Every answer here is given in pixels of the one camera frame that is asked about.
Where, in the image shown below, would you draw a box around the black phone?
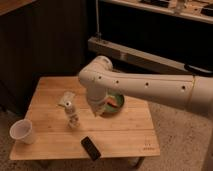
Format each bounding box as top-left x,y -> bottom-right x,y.
81,137 -> 101,161

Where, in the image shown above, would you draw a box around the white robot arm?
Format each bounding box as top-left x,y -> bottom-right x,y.
78,56 -> 213,117

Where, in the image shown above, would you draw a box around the small clear plastic bottle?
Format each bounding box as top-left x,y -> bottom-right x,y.
65,101 -> 79,128

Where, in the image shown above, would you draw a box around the crumpled beige packet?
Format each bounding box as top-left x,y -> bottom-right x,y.
58,91 -> 75,107

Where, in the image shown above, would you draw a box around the orange food piece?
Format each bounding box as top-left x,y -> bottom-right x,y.
106,98 -> 118,107

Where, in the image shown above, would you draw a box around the wooden low table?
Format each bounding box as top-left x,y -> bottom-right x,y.
10,77 -> 160,160

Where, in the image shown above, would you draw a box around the dark shelf unit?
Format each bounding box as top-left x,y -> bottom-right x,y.
87,0 -> 213,77

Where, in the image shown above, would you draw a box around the green round plate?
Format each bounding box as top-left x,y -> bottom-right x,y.
103,93 -> 125,114

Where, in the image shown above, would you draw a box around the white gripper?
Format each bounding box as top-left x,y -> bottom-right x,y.
86,96 -> 107,116

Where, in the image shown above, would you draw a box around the white paper cup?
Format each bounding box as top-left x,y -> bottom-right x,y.
9,119 -> 36,144

